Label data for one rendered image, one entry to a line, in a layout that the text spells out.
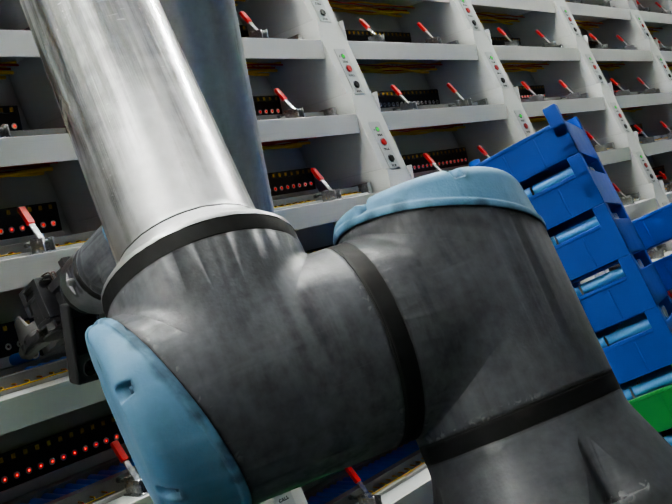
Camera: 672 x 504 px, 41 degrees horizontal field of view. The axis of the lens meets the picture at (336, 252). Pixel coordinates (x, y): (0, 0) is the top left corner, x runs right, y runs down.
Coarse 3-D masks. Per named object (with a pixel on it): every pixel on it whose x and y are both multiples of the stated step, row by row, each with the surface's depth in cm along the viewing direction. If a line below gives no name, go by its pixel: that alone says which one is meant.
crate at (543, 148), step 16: (544, 112) 128; (560, 112) 129; (544, 128) 128; (560, 128) 127; (576, 128) 137; (528, 144) 129; (544, 144) 128; (560, 144) 127; (576, 144) 128; (496, 160) 131; (512, 160) 130; (528, 160) 129; (544, 160) 128; (560, 160) 128; (592, 160) 141; (528, 176) 130; (544, 176) 135
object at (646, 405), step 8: (656, 392) 123; (664, 392) 123; (632, 400) 124; (640, 400) 124; (648, 400) 124; (656, 400) 123; (664, 400) 123; (640, 408) 124; (648, 408) 124; (656, 408) 123; (664, 408) 123; (648, 416) 124; (656, 416) 123; (664, 416) 123; (656, 424) 123; (664, 424) 123
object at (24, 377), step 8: (64, 360) 135; (32, 368) 132; (40, 368) 132; (48, 368) 133; (56, 368) 134; (64, 368) 134; (8, 376) 128; (16, 376) 129; (24, 376) 130; (32, 376) 131; (40, 376) 130; (48, 376) 131; (0, 384) 127; (8, 384) 128; (16, 384) 127; (24, 384) 128
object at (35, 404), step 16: (0, 368) 141; (48, 384) 128; (64, 384) 128; (96, 384) 132; (0, 400) 121; (16, 400) 122; (32, 400) 124; (48, 400) 126; (64, 400) 128; (80, 400) 130; (96, 400) 132; (0, 416) 120; (16, 416) 122; (32, 416) 124; (48, 416) 126; (0, 432) 120
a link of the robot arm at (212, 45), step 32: (160, 0) 97; (192, 0) 95; (224, 0) 97; (192, 32) 97; (224, 32) 98; (192, 64) 98; (224, 64) 99; (224, 96) 100; (224, 128) 102; (256, 128) 105; (256, 160) 105; (256, 192) 106
